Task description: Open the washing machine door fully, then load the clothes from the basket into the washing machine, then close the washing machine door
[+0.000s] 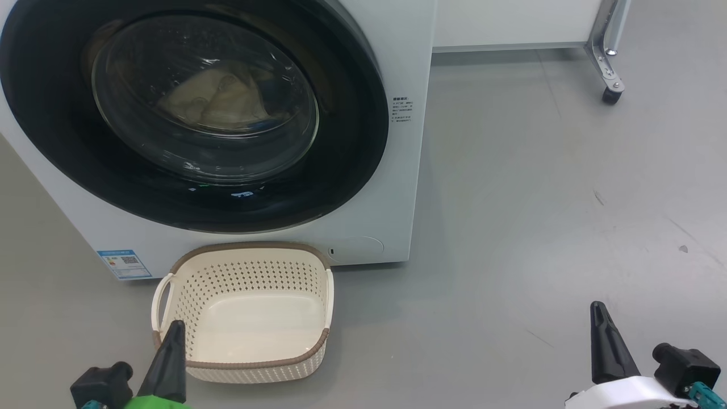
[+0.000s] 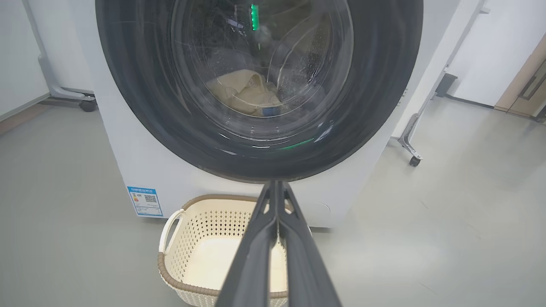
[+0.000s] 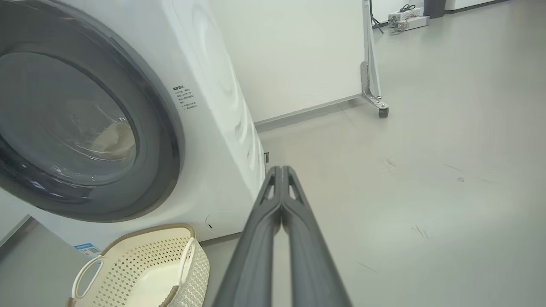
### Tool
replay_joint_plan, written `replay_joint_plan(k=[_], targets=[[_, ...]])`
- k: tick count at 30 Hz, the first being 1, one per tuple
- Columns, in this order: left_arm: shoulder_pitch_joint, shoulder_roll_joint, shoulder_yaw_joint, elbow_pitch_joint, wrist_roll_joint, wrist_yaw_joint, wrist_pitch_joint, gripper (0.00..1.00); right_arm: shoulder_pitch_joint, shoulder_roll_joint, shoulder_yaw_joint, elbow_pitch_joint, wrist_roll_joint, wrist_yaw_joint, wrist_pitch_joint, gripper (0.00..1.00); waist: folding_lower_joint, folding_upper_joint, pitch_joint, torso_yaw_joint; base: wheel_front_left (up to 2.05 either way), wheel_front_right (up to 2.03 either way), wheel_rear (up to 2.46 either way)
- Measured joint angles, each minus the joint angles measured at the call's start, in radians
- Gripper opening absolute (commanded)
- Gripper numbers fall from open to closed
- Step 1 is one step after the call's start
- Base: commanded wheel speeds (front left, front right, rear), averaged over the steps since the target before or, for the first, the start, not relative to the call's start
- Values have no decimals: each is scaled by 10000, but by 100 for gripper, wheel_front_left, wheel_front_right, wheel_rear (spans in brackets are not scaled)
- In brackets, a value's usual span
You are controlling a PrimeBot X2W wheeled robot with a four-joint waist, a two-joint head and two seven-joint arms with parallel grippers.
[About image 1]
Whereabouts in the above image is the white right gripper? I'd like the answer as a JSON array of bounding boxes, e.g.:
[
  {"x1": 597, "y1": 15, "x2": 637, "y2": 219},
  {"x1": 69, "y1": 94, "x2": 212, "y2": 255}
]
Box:
[{"x1": 565, "y1": 301, "x2": 700, "y2": 409}]

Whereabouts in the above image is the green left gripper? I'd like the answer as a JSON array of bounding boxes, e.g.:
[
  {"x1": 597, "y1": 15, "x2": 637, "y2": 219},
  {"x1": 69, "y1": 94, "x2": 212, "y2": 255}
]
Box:
[{"x1": 122, "y1": 320, "x2": 194, "y2": 409}]

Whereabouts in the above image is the grey washing machine door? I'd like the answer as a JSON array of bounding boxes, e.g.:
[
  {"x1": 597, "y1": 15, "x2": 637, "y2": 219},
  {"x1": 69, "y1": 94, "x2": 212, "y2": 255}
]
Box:
[{"x1": 0, "y1": 0, "x2": 390, "y2": 233}]

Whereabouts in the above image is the cream printed garment blue collar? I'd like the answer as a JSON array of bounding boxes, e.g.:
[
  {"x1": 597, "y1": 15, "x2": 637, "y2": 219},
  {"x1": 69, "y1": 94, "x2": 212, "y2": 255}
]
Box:
[{"x1": 156, "y1": 68, "x2": 262, "y2": 130}]

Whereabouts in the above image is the white front-load washing machine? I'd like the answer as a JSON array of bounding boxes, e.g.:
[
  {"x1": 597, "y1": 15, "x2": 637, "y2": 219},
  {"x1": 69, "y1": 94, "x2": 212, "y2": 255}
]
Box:
[{"x1": 0, "y1": 0, "x2": 438, "y2": 281}]

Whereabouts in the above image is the cream perforated laundry basket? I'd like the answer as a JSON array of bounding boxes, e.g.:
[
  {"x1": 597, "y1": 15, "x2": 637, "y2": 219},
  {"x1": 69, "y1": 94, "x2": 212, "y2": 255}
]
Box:
[{"x1": 151, "y1": 243, "x2": 335, "y2": 384}]

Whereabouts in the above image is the blue energy label sticker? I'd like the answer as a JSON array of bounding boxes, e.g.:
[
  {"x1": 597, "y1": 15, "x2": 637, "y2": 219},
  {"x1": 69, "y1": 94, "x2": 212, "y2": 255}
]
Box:
[{"x1": 97, "y1": 249, "x2": 153, "y2": 280}]

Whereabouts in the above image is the round drain filter cover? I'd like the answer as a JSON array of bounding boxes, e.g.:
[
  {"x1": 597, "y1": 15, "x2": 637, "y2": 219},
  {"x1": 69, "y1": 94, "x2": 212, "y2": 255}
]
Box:
[{"x1": 328, "y1": 236, "x2": 385, "y2": 265}]

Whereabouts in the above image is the grey caster foot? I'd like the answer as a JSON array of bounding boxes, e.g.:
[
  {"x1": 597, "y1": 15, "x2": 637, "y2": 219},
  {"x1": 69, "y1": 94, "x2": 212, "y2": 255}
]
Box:
[{"x1": 585, "y1": 0, "x2": 632, "y2": 105}]

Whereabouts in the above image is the white partition panel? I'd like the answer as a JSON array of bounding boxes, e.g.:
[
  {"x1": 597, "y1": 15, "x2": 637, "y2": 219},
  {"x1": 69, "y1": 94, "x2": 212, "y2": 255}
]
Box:
[{"x1": 433, "y1": 0, "x2": 605, "y2": 53}]

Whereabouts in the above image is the right camera cable teal connector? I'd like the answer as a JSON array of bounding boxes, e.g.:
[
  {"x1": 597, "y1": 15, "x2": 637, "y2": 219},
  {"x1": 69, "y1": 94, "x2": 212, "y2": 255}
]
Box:
[{"x1": 684, "y1": 382, "x2": 727, "y2": 409}]

